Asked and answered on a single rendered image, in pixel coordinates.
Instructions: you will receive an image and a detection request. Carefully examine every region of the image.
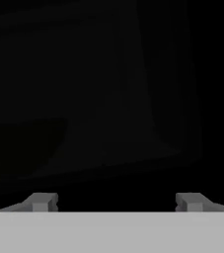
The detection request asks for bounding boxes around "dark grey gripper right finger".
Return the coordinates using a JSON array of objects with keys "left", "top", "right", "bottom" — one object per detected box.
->
[{"left": 175, "top": 192, "right": 224, "bottom": 213}]

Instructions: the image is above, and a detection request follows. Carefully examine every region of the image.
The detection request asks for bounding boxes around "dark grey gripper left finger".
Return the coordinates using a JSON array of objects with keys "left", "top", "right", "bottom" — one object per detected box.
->
[{"left": 0, "top": 192, "right": 59, "bottom": 213}]

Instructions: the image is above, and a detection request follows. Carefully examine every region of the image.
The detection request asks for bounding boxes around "black microwave oven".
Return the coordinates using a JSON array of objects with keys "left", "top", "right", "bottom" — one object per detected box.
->
[{"left": 0, "top": 0, "right": 224, "bottom": 199}]

